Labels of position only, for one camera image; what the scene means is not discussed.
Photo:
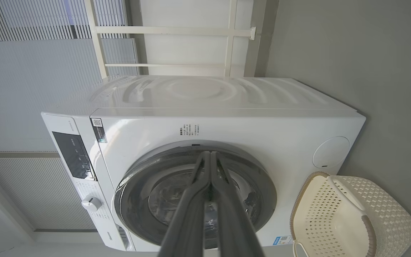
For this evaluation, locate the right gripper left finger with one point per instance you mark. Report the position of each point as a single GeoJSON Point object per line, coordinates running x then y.
{"type": "Point", "coordinates": [189, 221]}

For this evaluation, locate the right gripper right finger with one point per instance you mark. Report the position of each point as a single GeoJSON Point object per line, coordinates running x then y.
{"type": "Point", "coordinates": [232, 225]}

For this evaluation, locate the dark round glass washer door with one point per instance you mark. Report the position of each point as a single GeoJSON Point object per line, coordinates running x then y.
{"type": "Point", "coordinates": [134, 200]}

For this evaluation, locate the white washing machine dial knob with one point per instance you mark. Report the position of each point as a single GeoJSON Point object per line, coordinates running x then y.
{"type": "Point", "coordinates": [91, 203]}

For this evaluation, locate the white front-load washing machine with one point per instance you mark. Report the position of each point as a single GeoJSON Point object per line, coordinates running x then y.
{"type": "Point", "coordinates": [262, 125]}

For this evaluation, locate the black washing machine display panel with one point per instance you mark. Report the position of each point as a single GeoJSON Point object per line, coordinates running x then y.
{"type": "Point", "coordinates": [71, 155]}

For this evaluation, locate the blue energy label sticker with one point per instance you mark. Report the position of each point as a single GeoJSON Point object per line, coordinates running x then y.
{"type": "Point", "coordinates": [282, 240]}

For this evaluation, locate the white detergent drawer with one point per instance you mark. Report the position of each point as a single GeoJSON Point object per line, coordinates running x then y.
{"type": "Point", "coordinates": [114, 237]}

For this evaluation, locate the printed instruction text label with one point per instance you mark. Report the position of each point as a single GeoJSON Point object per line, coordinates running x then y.
{"type": "Point", "coordinates": [189, 130]}

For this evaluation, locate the round white filter cover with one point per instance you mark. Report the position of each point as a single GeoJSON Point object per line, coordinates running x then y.
{"type": "Point", "coordinates": [331, 152]}

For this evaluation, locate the dark QR code sticker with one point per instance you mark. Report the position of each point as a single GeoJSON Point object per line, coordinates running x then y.
{"type": "Point", "coordinates": [99, 130]}

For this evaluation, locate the cream perforated laundry basket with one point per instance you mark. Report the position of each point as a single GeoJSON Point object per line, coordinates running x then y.
{"type": "Point", "coordinates": [387, 214]}

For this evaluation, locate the white metal rack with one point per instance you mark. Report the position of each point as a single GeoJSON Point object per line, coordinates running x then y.
{"type": "Point", "coordinates": [173, 31]}

